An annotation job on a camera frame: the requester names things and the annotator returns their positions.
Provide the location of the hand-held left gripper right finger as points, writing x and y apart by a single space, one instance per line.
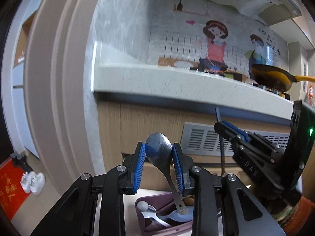
177 169

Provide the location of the purple plastic bin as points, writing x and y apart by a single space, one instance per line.
147 228

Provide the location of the white sneaker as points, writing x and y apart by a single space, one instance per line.
38 183
25 183

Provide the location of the grey stone countertop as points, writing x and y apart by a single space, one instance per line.
160 81

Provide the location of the red doormat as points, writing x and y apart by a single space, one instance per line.
11 191

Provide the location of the white cabinet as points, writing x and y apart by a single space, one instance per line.
19 118

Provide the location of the range hood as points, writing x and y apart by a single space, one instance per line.
273 12

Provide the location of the red hanging ornament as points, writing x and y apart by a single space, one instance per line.
312 95

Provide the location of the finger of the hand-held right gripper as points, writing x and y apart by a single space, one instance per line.
237 131
222 132

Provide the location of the long white vent grille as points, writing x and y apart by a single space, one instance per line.
204 140

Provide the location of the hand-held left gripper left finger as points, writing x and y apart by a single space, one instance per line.
137 169

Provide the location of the black bottle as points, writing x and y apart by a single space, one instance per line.
180 6

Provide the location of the pale blue spoon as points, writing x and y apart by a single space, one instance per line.
177 216

